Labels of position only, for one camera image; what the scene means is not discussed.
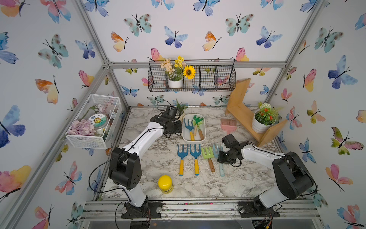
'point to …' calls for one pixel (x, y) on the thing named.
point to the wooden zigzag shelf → (243, 115)
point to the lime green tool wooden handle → (198, 124)
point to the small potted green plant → (180, 107)
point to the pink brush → (228, 125)
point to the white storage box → (202, 128)
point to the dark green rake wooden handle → (197, 119)
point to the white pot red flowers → (265, 117)
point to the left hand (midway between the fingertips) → (181, 127)
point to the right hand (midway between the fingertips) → (220, 159)
